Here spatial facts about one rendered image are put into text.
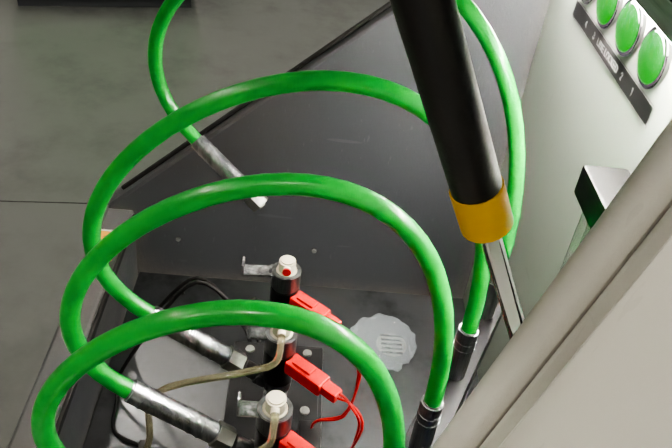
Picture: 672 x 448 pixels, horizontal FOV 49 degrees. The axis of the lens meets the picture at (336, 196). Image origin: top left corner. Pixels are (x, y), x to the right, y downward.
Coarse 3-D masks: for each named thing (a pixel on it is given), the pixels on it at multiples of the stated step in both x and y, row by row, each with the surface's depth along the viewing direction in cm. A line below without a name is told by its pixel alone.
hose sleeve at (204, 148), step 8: (200, 136) 76; (192, 144) 76; (200, 144) 75; (208, 144) 76; (200, 152) 76; (208, 152) 76; (216, 152) 76; (208, 160) 76; (216, 160) 76; (224, 160) 76; (216, 168) 76; (224, 168) 76; (232, 168) 76; (224, 176) 76; (232, 176) 76
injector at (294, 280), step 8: (296, 264) 71; (272, 272) 70; (272, 280) 70; (280, 280) 69; (288, 280) 69; (296, 280) 70; (272, 288) 71; (280, 288) 70; (288, 288) 70; (296, 288) 71; (272, 296) 71; (280, 296) 70; (288, 296) 71
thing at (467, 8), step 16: (176, 0) 67; (464, 0) 57; (160, 16) 69; (464, 16) 58; (480, 16) 58; (160, 32) 70; (480, 32) 58; (160, 48) 72; (496, 48) 58; (160, 64) 73; (496, 64) 59; (160, 80) 73; (512, 80) 60; (160, 96) 74; (512, 96) 60; (512, 112) 61; (192, 128) 76; (512, 128) 61; (512, 144) 62; (512, 160) 63; (512, 176) 64; (512, 192) 64; (512, 208) 65; (512, 240) 67
